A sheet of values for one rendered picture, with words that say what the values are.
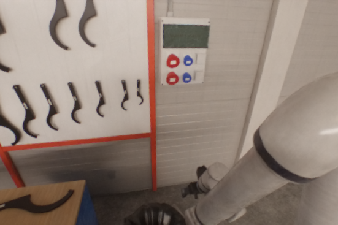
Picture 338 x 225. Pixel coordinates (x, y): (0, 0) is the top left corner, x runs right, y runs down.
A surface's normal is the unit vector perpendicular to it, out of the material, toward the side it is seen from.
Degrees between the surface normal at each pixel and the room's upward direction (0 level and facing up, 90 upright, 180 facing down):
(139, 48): 90
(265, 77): 90
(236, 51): 90
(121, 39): 90
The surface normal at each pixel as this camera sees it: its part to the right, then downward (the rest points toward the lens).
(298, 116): -0.82, -0.32
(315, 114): -0.71, -0.26
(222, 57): 0.21, 0.45
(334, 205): -0.76, 0.24
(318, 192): -0.99, 0.10
